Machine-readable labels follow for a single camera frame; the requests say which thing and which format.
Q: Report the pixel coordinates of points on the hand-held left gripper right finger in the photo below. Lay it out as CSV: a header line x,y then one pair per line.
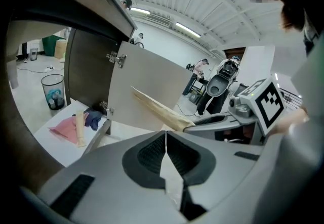
x,y
222,167

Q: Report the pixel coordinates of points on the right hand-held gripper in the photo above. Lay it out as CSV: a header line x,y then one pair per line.
x,y
268,101

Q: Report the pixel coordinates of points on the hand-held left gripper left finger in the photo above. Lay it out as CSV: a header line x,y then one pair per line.
x,y
106,187

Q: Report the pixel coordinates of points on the brown paper bag item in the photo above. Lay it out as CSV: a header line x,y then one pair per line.
x,y
162,113

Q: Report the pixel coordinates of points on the beige wooden stick item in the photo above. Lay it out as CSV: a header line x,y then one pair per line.
x,y
80,129

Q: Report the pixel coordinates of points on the pink cloth item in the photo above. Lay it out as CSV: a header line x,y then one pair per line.
x,y
67,129

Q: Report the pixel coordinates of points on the dark blue cloth item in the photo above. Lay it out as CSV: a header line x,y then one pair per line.
x,y
94,116

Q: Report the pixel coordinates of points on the dark wood sink cabinet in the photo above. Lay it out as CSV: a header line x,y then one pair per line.
x,y
86,73

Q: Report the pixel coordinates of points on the person's right forearm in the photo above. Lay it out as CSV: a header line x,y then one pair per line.
x,y
291,120

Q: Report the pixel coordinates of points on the grey oval bowl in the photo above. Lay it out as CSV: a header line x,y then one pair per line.
x,y
217,86

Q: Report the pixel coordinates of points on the white upright panel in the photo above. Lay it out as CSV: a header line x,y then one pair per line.
x,y
258,66

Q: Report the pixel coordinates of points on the brown wooden door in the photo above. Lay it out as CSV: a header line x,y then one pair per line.
x,y
234,52

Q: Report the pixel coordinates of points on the pale cabinet door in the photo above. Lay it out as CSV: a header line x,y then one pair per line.
x,y
149,84

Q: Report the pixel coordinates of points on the black metal railing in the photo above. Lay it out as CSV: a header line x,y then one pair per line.
x,y
291,99

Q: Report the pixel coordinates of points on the metal door hinge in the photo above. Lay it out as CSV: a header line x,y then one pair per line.
x,y
117,59
106,108

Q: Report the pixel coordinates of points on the long ceiling light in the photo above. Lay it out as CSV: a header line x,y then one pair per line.
x,y
139,10
187,29

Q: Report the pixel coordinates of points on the cardboard box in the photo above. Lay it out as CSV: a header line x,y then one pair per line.
x,y
60,49

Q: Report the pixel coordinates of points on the small black mesh wastebasket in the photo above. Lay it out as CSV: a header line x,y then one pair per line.
x,y
34,54

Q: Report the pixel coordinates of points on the green bin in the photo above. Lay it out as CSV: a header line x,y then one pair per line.
x,y
50,44

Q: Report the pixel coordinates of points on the white wall air vent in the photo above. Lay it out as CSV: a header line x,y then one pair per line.
x,y
159,19

